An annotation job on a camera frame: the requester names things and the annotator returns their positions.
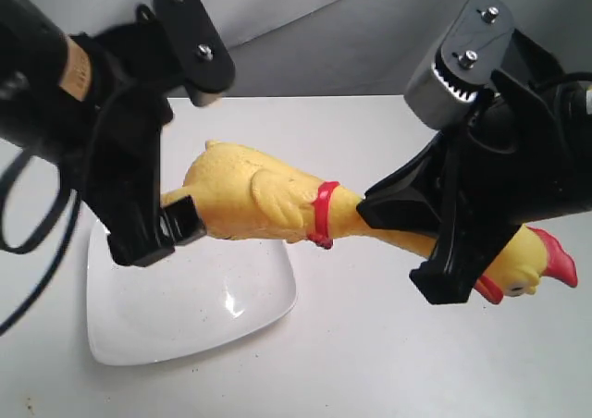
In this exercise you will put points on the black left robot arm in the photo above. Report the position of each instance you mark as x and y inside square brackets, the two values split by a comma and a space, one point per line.
[33, 113]

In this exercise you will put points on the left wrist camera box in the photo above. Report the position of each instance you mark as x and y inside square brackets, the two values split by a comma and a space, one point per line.
[207, 69]

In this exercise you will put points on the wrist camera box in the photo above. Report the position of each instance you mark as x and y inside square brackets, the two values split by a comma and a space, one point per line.
[458, 66]
[207, 69]

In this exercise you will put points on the grey backdrop cloth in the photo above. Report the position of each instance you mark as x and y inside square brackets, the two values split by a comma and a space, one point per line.
[353, 47]

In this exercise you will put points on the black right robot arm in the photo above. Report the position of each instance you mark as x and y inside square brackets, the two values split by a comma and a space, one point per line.
[512, 147]

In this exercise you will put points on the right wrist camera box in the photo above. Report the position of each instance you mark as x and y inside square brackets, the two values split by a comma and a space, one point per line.
[458, 66]

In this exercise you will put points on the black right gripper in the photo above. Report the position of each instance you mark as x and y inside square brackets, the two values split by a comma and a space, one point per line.
[521, 153]

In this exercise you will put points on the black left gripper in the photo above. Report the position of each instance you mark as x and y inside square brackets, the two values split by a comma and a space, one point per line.
[114, 85]

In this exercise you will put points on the yellow rubber chicken toy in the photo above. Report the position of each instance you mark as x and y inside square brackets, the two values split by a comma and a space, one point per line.
[241, 193]

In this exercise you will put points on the white square plate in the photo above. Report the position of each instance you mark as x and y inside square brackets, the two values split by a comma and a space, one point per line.
[203, 296]

